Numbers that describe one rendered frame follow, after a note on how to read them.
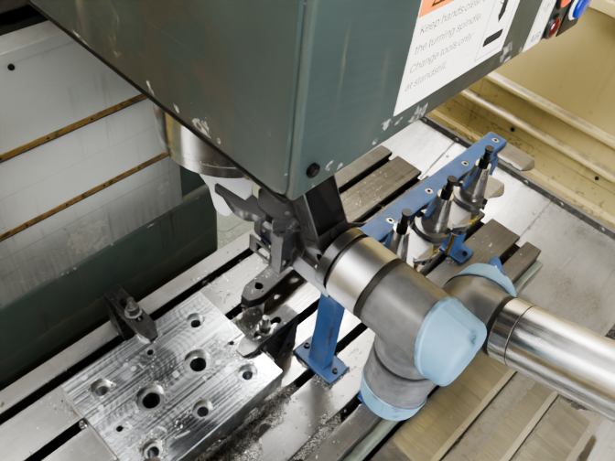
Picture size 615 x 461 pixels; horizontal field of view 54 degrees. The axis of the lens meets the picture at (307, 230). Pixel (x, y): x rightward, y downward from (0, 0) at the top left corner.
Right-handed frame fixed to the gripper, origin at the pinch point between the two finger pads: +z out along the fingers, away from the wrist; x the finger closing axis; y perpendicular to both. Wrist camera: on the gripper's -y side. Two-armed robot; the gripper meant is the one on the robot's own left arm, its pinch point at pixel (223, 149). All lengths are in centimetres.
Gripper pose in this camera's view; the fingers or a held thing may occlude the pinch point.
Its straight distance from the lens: 70.8
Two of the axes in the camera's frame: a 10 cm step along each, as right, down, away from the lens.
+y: -0.9, 6.7, 7.4
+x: 7.0, -4.8, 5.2
